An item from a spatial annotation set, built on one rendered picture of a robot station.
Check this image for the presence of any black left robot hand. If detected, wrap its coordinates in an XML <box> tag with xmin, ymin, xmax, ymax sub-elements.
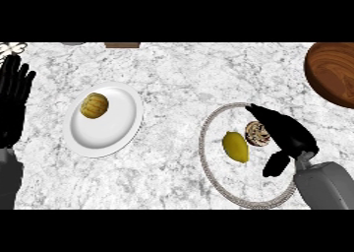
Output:
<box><xmin>0</xmin><ymin>54</ymin><xmax>39</xmax><ymax>151</ymax></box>

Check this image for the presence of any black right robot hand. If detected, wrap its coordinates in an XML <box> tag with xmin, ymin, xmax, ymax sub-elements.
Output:
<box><xmin>244</xmin><ymin>103</ymin><xmax>321</xmax><ymax>178</ymax></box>

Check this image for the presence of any brown and white cupcake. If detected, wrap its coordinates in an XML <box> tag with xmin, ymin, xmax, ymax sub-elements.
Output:
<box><xmin>244</xmin><ymin>120</ymin><xmax>273</xmax><ymax>148</ymax></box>

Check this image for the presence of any round marble-pattern placemat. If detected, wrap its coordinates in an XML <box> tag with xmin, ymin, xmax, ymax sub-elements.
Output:
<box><xmin>198</xmin><ymin>101</ymin><xmax>300</xmax><ymax>211</ymax></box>

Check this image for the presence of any brown wooden bowl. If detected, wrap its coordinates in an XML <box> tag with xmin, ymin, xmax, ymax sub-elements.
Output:
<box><xmin>303</xmin><ymin>42</ymin><xmax>354</xmax><ymax>110</ymax></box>

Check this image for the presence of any yellow lemon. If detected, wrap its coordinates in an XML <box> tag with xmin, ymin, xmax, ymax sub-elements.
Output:
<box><xmin>222</xmin><ymin>130</ymin><xmax>251</xmax><ymax>164</ymax></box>

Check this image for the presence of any white ornate patterned object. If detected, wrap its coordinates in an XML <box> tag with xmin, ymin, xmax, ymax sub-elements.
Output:
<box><xmin>0</xmin><ymin>42</ymin><xmax>30</xmax><ymax>71</ymax></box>

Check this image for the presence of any yellow-brown squash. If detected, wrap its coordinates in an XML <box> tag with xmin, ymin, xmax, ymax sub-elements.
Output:
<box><xmin>79</xmin><ymin>92</ymin><xmax>111</xmax><ymax>120</ymax></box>

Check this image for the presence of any white round plate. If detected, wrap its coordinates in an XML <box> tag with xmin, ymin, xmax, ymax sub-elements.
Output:
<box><xmin>61</xmin><ymin>81</ymin><xmax>145</xmax><ymax>158</ymax></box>

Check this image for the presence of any brown wooden block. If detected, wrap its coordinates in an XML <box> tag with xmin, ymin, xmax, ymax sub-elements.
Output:
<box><xmin>104</xmin><ymin>42</ymin><xmax>141</xmax><ymax>49</ymax></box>

